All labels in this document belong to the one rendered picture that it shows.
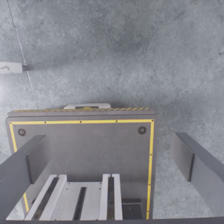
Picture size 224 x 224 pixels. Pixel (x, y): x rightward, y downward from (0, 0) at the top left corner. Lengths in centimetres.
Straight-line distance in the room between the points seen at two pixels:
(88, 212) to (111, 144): 29
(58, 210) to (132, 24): 99
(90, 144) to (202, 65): 81
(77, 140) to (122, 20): 71
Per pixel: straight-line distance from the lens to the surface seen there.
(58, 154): 82
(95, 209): 74
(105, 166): 82
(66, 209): 77
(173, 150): 17
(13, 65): 98
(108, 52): 101
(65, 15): 108
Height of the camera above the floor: 100
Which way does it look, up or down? 76 degrees down
